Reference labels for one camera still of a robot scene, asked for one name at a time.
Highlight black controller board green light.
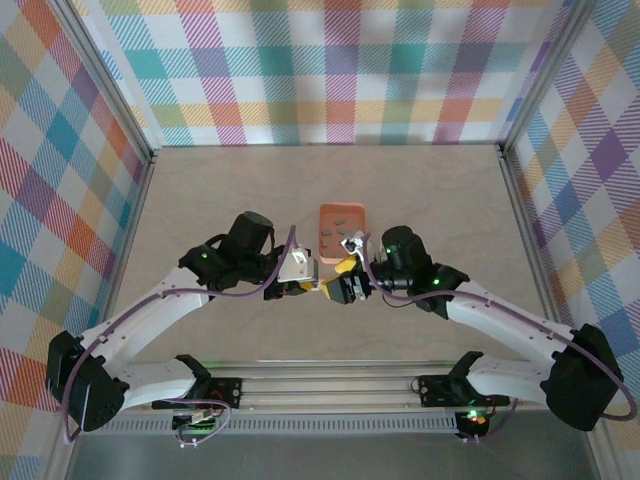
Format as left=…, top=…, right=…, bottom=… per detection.
left=455, top=407, right=495, bottom=441
left=171, top=408, right=222, bottom=434

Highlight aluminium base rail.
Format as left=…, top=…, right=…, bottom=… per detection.
left=119, top=360, right=551, bottom=417

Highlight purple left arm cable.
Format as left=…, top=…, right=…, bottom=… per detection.
left=59, top=224, right=304, bottom=450

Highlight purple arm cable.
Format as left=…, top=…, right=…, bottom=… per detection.
left=59, top=224, right=304, bottom=450
left=364, top=234, right=636, bottom=445

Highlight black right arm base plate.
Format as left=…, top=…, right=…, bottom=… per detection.
left=416, top=373, right=512, bottom=409

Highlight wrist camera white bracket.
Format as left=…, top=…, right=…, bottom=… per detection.
left=338, top=229, right=369, bottom=257
left=276, top=248, right=321, bottom=285

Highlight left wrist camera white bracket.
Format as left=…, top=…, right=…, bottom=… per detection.
left=276, top=248, right=321, bottom=285

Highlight aluminium frame post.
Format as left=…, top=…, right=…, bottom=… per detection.
left=493, top=0, right=600, bottom=159
left=47, top=0, right=160, bottom=169

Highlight aluminium side rail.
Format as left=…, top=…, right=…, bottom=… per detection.
left=497, top=143, right=566, bottom=326
left=97, top=149, right=159, bottom=336

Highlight grey slotted cable duct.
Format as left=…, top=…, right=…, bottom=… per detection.
left=99, top=413, right=460, bottom=436

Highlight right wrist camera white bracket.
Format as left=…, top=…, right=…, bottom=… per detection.
left=338, top=229, right=369, bottom=257

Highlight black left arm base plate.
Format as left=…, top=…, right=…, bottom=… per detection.
left=151, top=377, right=244, bottom=412

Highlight orange plastic tray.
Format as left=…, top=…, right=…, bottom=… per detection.
left=317, top=201, right=370, bottom=267

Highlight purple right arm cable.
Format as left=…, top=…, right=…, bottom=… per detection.
left=364, top=234, right=636, bottom=445

